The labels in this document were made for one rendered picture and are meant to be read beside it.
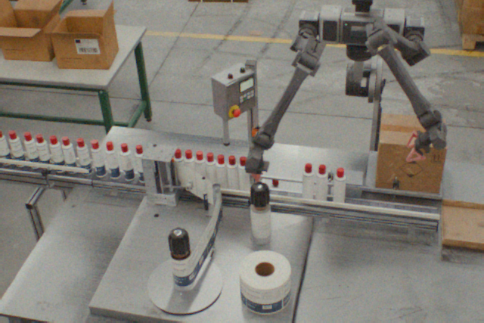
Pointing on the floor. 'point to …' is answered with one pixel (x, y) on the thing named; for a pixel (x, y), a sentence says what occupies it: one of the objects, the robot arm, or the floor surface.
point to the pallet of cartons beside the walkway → (470, 1)
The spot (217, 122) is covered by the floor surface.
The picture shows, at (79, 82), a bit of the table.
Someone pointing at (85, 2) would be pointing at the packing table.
